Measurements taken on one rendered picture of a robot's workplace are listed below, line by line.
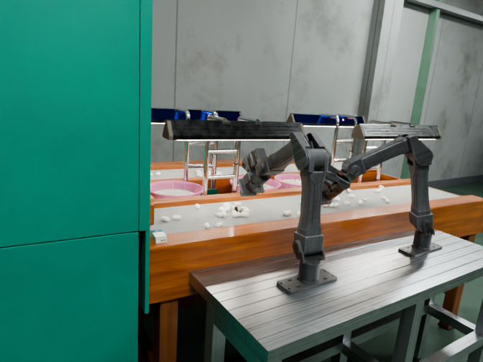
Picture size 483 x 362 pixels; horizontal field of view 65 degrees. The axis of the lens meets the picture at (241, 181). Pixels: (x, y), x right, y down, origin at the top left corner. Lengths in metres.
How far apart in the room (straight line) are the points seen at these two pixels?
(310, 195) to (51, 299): 0.75
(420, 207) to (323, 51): 2.81
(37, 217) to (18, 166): 0.13
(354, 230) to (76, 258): 1.04
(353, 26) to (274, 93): 1.22
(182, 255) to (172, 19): 2.35
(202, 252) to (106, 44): 0.66
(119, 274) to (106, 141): 0.37
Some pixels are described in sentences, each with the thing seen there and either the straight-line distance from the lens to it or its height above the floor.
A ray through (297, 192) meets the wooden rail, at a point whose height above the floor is 0.76.
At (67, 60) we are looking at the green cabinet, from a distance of 0.98.
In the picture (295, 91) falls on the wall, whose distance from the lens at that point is 3.92.
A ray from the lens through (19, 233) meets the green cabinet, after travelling 1.04.
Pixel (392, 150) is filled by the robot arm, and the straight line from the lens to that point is 1.48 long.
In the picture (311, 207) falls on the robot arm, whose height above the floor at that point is 0.91.
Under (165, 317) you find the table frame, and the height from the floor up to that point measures 0.51.
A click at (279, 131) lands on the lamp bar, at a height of 1.08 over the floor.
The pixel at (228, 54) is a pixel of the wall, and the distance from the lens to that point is 3.46.
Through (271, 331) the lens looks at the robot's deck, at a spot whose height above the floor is 0.67.
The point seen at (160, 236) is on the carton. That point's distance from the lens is 1.19.
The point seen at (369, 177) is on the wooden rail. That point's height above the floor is 0.71.
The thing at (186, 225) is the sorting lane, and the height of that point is 0.74.
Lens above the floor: 1.24
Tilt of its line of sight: 14 degrees down
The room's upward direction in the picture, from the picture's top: 4 degrees clockwise
